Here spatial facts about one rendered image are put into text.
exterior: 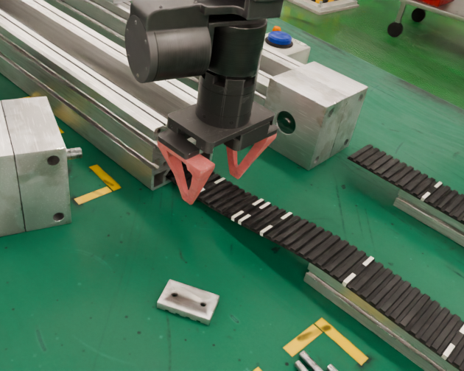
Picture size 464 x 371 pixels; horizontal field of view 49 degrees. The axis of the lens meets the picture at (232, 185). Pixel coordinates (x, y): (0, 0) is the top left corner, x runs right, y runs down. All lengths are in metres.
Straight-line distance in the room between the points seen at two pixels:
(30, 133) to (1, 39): 0.30
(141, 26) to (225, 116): 0.12
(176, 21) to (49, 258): 0.25
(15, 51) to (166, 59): 0.37
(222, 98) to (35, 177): 0.19
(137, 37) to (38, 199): 0.19
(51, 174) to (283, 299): 0.25
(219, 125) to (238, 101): 0.03
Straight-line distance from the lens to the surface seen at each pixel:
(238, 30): 0.46
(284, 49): 0.85
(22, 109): 0.55
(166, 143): 0.51
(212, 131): 0.50
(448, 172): 0.77
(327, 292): 0.51
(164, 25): 0.43
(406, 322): 0.48
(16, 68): 0.78
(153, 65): 0.43
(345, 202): 0.63
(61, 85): 0.68
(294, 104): 0.65
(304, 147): 0.66
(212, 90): 0.49
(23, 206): 0.52
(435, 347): 0.47
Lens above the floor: 1.15
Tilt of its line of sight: 37 degrees down
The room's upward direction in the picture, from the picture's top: 10 degrees clockwise
